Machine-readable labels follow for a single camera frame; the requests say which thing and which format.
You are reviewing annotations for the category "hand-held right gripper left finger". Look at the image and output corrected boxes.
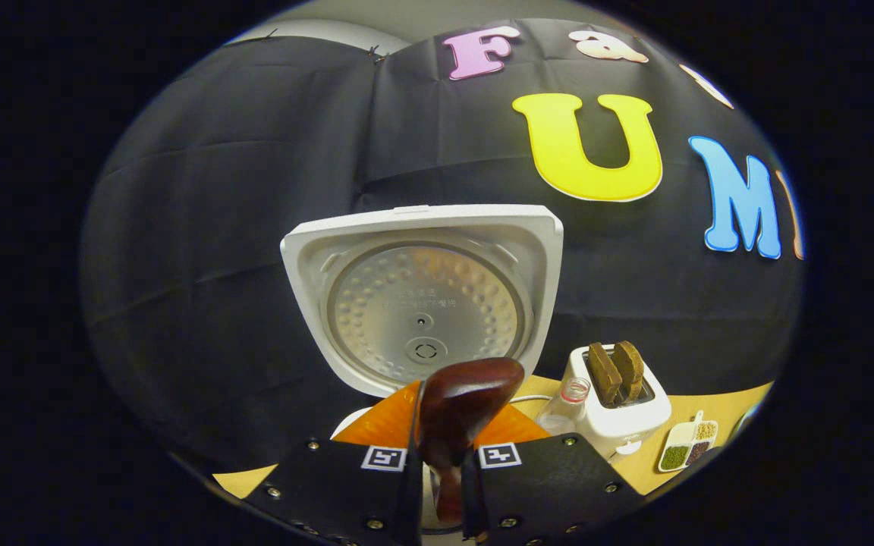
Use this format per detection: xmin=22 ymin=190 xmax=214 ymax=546
xmin=244 ymin=379 xmax=426 ymax=546

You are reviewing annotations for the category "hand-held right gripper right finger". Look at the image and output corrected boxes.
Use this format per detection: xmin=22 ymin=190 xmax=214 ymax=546
xmin=461 ymin=402 xmax=646 ymax=546

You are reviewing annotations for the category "dark wooden spoon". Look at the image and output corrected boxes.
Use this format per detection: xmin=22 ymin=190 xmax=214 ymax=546
xmin=414 ymin=358 xmax=527 ymax=524

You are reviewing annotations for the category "white rice cooker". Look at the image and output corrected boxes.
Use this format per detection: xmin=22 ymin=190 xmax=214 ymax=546
xmin=280 ymin=205 xmax=564 ymax=532

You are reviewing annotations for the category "clear bottle with red label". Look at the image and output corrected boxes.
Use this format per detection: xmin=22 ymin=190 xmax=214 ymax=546
xmin=536 ymin=377 xmax=592 ymax=437

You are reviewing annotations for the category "white toaster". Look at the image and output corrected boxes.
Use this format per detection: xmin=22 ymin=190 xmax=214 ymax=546
xmin=562 ymin=343 xmax=673 ymax=460

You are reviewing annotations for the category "brown bread slice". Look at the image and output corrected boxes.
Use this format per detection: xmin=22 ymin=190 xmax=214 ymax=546
xmin=587 ymin=343 xmax=624 ymax=406
xmin=613 ymin=340 xmax=645 ymax=401

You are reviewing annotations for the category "white divided grain dish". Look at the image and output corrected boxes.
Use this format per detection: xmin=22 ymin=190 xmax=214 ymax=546
xmin=657 ymin=409 xmax=720 ymax=473

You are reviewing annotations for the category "black backdrop cloth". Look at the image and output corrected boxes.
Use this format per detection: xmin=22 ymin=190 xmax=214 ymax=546
xmin=80 ymin=19 xmax=806 ymax=471

